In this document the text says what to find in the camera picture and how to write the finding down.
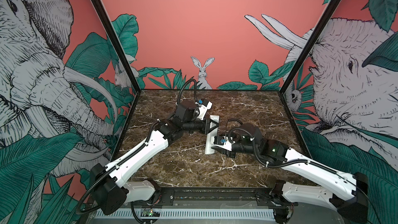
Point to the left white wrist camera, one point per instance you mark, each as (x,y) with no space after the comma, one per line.
(204,105)

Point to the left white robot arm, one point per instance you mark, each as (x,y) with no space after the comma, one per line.
(110,187)

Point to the black frame post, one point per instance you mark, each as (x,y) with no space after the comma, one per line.
(326,15)
(111,33)

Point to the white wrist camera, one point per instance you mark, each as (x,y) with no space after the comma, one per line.
(204,105)
(222,142)

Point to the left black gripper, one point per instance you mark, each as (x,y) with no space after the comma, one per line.
(206,125)

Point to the white remote control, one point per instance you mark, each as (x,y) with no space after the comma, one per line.
(210,137)

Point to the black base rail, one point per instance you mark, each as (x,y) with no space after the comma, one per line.
(214,196)

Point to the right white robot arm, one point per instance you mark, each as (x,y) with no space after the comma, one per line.
(340,191)

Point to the left black frame post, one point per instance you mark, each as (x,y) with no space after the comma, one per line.
(111,33)

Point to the white slotted cable duct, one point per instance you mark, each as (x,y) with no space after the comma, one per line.
(195,213)

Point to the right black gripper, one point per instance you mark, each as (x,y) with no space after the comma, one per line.
(229,154)

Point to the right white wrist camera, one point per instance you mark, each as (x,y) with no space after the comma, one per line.
(222,142)

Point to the right black frame post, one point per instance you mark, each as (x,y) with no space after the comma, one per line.
(326,15)

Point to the small green circuit board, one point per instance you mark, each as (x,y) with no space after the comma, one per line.
(151,213)

